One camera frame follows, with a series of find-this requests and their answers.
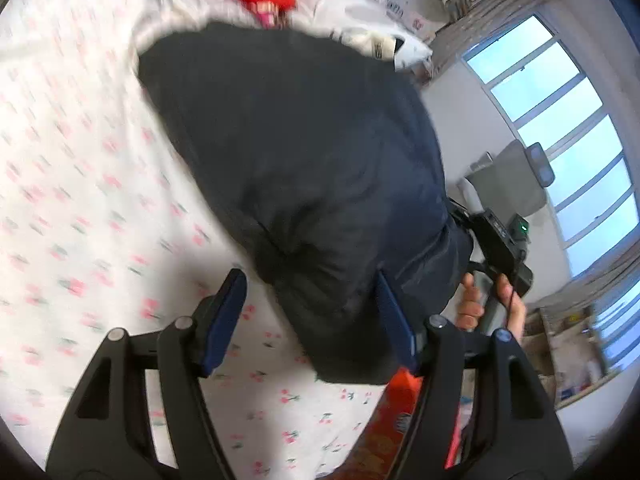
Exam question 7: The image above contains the grey office chair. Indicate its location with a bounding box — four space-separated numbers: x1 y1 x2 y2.
457 140 555 223

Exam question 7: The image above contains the white black tote bag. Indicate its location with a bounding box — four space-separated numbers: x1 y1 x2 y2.
317 10 433 72

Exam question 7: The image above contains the black quilted jacket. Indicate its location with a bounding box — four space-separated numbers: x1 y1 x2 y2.
138 22 472 385

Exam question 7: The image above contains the orange box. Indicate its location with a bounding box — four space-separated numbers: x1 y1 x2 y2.
339 366 467 480

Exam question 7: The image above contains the window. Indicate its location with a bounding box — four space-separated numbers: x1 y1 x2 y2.
462 13 640 376

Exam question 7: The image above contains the cherry print bed sheet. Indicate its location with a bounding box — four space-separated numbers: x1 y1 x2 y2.
1 0 383 479

